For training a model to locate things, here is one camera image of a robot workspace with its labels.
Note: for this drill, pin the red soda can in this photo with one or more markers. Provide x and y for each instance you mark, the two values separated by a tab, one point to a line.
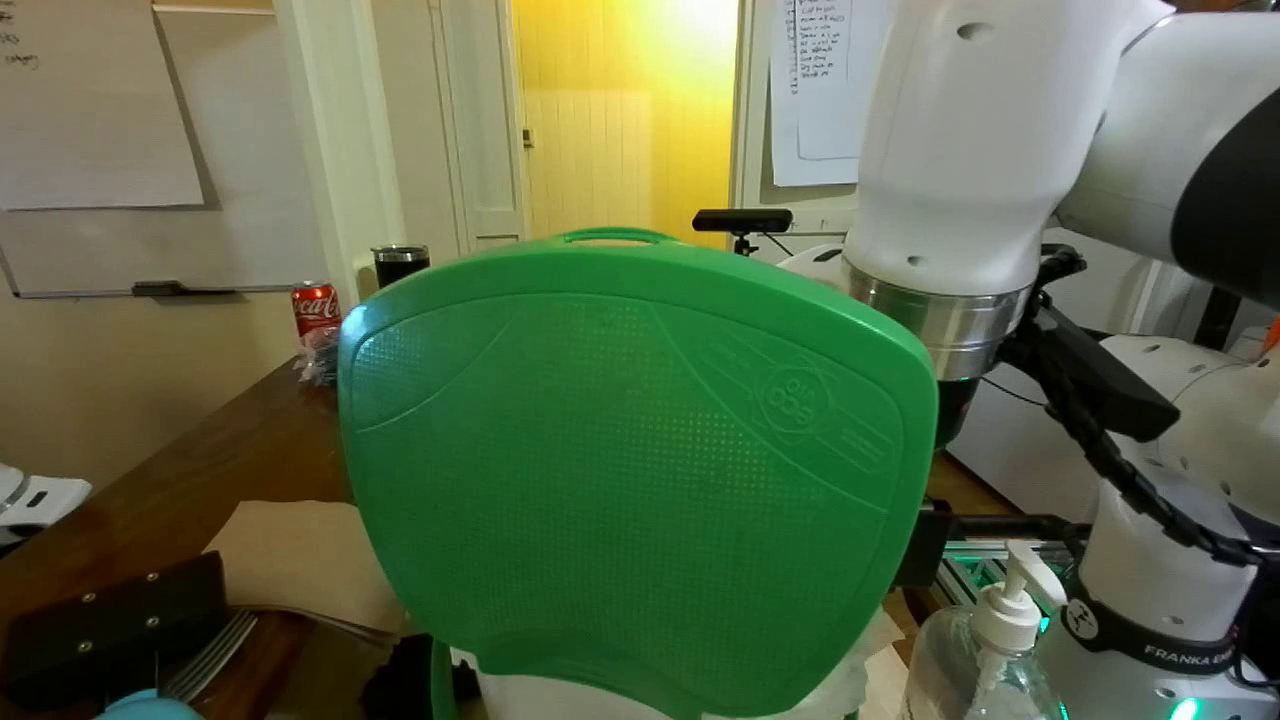
313	321

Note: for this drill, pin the clear pump bottle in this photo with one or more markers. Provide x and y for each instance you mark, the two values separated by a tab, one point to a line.
995	653

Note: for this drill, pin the small black object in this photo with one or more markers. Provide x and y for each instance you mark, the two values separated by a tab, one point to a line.
403	682

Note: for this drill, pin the green plastic bin lid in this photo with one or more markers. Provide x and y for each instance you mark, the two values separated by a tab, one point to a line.
625	480

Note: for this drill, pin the white panel door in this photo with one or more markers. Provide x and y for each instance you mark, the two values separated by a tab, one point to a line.
481	122

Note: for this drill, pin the black bar camera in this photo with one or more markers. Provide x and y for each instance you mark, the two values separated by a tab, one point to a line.
740	218

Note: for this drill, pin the dark wooden table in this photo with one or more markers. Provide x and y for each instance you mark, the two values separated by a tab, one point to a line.
200	455

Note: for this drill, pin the metal forks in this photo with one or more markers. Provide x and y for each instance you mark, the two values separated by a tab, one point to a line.
215	658

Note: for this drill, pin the black case with screws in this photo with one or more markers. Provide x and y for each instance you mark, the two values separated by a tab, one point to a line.
114	635

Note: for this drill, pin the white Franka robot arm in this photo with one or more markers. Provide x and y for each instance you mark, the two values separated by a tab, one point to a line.
986	135

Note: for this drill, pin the white paper sheet on whiteboard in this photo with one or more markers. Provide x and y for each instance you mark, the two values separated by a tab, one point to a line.
92	106

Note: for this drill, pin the large whiteboard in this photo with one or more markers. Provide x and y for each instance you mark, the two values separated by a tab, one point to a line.
255	163

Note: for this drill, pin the white flat device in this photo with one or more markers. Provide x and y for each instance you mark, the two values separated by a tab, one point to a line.
42	496

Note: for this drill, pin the handwritten paper list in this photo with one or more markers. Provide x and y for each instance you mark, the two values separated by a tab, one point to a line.
821	92

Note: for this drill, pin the black cup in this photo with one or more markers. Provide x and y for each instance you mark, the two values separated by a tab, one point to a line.
403	267

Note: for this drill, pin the brown paper napkin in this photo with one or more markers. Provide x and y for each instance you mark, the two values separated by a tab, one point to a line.
886	667

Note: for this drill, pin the black marker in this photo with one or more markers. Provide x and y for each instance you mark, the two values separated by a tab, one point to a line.
186	291

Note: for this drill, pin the blue bowl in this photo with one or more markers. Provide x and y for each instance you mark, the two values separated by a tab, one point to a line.
146	706

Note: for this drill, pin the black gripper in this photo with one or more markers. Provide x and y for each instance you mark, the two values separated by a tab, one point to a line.
959	407

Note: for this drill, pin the aluminium frame with green light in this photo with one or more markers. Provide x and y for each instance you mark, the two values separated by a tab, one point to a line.
981	565

